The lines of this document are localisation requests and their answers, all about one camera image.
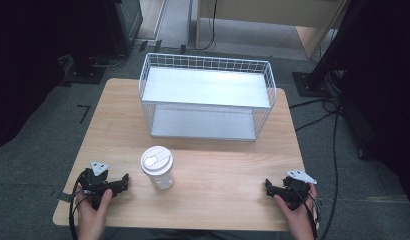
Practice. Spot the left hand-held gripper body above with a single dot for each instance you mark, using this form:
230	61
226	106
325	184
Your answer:
95	181

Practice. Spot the black stand base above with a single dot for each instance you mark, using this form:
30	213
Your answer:
84	71
309	85

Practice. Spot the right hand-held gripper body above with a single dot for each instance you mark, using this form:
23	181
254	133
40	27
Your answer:
295	187

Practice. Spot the black cabinet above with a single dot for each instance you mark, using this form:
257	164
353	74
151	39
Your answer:
124	25

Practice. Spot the person's right hand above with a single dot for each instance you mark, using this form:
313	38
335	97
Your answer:
298	216

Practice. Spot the white lidded cup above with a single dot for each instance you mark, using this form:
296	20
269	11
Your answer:
157	168

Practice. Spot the wooden desk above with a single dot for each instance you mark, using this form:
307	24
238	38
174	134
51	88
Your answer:
279	20

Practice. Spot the person's left hand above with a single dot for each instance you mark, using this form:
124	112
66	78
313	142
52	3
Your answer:
93	216

